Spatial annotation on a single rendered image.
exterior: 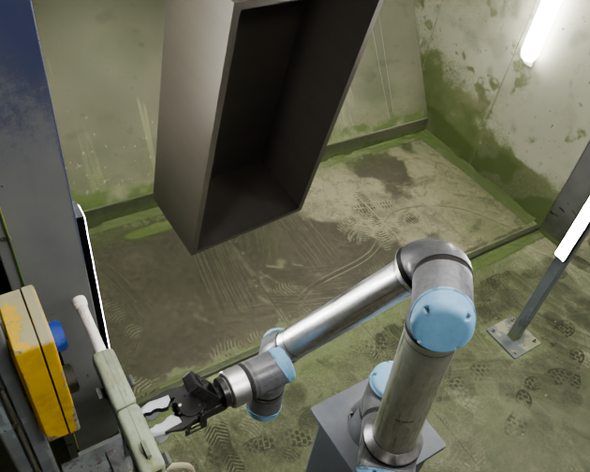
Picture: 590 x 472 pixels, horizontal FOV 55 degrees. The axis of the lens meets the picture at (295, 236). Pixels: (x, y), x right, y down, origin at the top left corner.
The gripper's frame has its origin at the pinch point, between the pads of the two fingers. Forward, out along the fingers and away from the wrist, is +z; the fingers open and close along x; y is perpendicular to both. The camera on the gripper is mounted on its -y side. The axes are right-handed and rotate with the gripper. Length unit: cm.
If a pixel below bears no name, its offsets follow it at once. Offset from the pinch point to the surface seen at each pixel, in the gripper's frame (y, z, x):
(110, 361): -5.0, 0.8, 14.3
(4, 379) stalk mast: -37.0, 19.1, -3.5
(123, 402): -4.9, 1.8, 3.9
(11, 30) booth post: -66, 1, 47
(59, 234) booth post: -15.4, 1.0, 46.5
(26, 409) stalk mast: -27.3, 17.9, -3.5
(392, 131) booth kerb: 96, -241, 175
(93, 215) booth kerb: 97, -33, 175
